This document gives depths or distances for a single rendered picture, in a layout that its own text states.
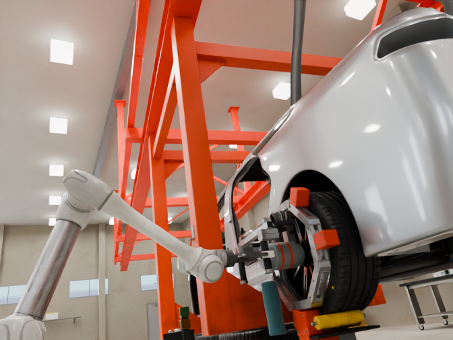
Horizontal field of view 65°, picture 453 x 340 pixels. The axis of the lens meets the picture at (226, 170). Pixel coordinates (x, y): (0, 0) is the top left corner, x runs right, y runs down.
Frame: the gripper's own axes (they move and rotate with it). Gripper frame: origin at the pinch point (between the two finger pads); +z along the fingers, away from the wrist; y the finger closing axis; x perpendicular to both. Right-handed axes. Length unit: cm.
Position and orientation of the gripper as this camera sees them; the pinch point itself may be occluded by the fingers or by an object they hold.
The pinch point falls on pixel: (265, 255)
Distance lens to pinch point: 170.0
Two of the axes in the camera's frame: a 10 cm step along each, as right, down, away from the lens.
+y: 2.9, -4.2, -8.6
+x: -1.4, -9.1, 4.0
